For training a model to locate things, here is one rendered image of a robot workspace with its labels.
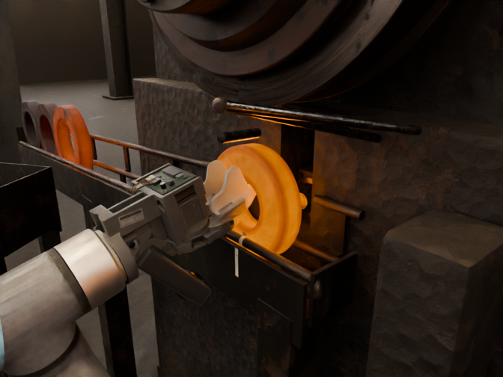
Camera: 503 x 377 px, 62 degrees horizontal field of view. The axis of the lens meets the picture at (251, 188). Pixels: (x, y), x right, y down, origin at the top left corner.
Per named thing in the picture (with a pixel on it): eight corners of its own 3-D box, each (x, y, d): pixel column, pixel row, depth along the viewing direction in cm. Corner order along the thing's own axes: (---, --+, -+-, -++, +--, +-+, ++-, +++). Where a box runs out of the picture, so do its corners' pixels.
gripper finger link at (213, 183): (250, 148, 54) (192, 179, 49) (259, 188, 57) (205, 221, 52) (235, 143, 56) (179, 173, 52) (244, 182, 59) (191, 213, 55)
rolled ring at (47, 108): (50, 104, 110) (63, 102, 112) (31, 102, 124) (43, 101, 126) (63, 172, 115) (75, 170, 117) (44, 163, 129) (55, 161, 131)
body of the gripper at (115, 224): (208, 174, 46) (108, 230, 40) (225, 237, 50) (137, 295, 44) (172, 159, 51) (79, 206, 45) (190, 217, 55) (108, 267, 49)
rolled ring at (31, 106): (31, 100, 124) (43, 99, 126) (17, 102, 138) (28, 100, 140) (44, 161, 129) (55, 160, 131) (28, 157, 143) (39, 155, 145)
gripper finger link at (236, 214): (252, 204, 51) (193, 241, 46) (254, 215, 51) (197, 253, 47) (228, 194, 54) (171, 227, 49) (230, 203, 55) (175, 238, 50)
